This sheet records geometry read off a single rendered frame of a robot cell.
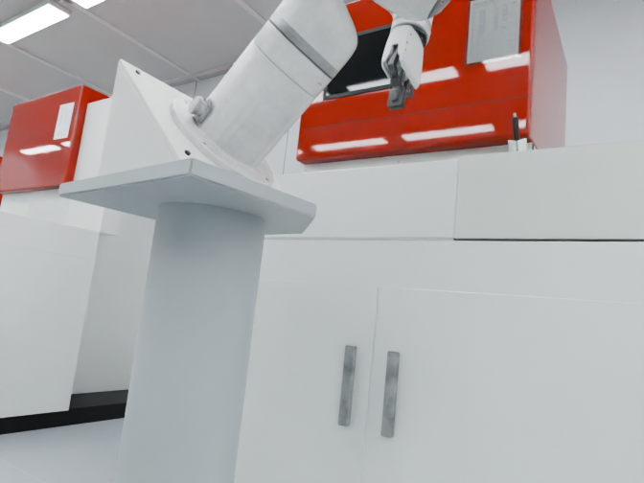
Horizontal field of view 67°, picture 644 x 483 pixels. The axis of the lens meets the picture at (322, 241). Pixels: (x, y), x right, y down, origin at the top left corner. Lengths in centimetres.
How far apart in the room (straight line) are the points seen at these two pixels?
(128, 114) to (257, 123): 18
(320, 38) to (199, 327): 41
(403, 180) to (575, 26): 262
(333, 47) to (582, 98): 261
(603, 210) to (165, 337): 64
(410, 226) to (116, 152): 49
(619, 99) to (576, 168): 236
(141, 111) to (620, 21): 300
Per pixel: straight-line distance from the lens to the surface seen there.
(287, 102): 70
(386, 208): 91
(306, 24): 69
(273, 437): 102
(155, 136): 67
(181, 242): 67
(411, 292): 86
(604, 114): 316
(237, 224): 67
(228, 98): 71
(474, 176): 86
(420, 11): 71
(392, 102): 102
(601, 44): 335
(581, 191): 83
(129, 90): 76
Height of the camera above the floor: 67
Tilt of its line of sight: 8 degrees up
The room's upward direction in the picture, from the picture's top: 6 degrees clockwise
